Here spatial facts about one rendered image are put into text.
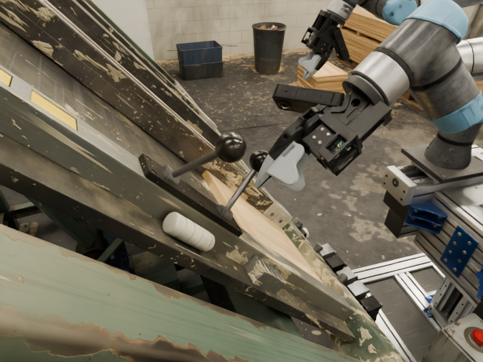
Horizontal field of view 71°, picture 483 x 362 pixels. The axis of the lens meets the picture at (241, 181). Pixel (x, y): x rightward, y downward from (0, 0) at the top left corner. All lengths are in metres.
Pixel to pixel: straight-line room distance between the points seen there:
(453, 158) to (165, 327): 1.27
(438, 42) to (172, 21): 5.63
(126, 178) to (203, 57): 4.76
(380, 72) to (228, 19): 5.74
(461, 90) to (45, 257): 0.54
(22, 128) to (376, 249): 2.31
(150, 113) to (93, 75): 0.14
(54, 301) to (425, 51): 0.50
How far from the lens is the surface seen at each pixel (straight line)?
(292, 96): 0.54
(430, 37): 0.54
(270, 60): 5.35
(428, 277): 2.16
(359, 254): 2.42
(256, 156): 0.53
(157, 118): 0.80
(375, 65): 0.52
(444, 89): 0.58
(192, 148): 0.85
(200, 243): 0.47
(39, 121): 0.39
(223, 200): 0.80
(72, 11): 1.18
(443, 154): 1.40
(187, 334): 0.24
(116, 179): 0.42
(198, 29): 6.13
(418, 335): 1.91
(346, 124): 0.51
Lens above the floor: 1.71
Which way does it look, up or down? 36 degrees down
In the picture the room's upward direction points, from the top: straight up
